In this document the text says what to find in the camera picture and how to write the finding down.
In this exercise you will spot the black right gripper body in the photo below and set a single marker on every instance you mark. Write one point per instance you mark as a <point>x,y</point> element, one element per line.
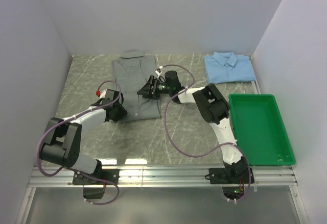
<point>159,88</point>

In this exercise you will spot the grey long sleeve shirt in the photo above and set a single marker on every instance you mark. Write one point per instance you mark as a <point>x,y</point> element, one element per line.
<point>131,71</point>

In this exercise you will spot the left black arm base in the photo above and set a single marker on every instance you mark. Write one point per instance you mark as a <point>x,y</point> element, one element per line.
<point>94,186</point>

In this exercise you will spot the aluminium mounting rail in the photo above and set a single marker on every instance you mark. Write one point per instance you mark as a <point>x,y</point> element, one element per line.
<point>167,176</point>

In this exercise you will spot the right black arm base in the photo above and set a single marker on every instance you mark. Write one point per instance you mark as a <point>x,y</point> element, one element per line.
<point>233,181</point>

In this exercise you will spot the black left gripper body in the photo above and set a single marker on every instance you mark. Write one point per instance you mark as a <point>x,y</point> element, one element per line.
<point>120,112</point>

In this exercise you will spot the folded light blue shirt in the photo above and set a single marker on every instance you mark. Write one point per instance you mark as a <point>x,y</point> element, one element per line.
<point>228,68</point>

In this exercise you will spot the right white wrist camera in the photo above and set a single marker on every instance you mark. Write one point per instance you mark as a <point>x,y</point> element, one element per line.
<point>159,71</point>

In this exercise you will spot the green plastic tray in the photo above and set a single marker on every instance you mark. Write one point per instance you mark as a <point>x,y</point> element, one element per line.
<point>259,129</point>

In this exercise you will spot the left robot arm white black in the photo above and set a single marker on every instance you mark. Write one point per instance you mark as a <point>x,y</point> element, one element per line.
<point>61,141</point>

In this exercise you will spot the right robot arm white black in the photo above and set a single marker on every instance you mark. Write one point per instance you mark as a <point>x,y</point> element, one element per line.
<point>213,108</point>

